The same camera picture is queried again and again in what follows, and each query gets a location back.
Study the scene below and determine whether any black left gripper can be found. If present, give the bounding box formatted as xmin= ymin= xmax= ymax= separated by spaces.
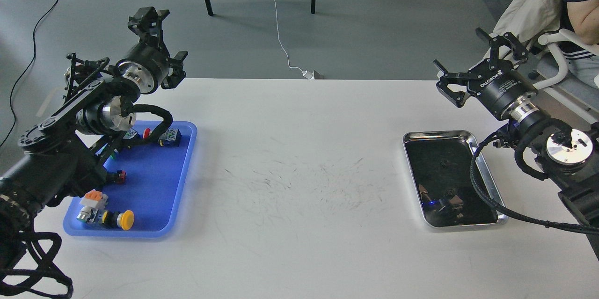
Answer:
xmin=117 ymin=7 xmax=188 ymax=95

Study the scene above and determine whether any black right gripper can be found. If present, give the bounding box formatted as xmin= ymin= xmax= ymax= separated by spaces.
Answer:
xmin=433 ymin=28 xmax=538 ymax=119

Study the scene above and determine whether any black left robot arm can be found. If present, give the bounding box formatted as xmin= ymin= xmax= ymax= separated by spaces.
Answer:
xmin=0 ymin=7 xmax=188 ymax=299

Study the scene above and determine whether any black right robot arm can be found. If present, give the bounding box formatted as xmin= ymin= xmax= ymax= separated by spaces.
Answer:
xmin=434 ymin=28 xmax=599 ymax=254

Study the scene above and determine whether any beige jacket on chair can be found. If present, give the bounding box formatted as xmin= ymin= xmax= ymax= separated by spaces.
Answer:
xmin=491 ymin=0 xmax=562 ymax=55

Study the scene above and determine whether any silver metal tray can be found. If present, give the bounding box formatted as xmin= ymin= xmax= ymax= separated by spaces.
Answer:
xmin=402 ymin=130 xmax=508 ymax=231

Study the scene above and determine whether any seated person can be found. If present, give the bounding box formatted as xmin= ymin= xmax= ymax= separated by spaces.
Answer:
xmin=560 ymin=0 xmax=599 ymax=89

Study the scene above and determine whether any blue plastic tray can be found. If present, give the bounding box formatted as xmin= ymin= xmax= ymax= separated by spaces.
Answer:
xmin=63 ymin=121 xmax=197 ymax=239

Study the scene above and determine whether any black red push button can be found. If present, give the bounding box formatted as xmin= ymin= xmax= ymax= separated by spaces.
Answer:
xmin=106 ymin=170 xmax=127 ymax=184

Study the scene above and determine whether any orange white contact block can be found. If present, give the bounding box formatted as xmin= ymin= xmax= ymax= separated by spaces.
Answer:
xmin=80 ymin=190 xmax=109 ymax=210

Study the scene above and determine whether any white chair frame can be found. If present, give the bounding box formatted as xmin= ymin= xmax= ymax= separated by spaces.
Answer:
xmin=533 ymin=29 xmax=599 ymax=124

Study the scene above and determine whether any green push button switch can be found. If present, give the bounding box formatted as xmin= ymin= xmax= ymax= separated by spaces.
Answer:
xmin=110 ymin=128 xmax=141 ymax=159

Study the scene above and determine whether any black floor cable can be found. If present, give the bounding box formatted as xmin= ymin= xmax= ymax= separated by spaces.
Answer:
xmin=0 ymin=0 xmax=68 ymax=147

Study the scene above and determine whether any white floor cable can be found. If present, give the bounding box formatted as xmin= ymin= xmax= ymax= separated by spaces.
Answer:
xmin=227 ymin=0 xmax=323 ymax=80

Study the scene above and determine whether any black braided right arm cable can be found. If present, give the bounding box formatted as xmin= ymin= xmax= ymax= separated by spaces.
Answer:
xmin=470 ymin=131 xmax=599 ymax=235

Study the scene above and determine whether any yellow push button switch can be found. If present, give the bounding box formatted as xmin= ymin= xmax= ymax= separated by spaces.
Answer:
xmin=77 ymin=207 xmax=135 ymax=231

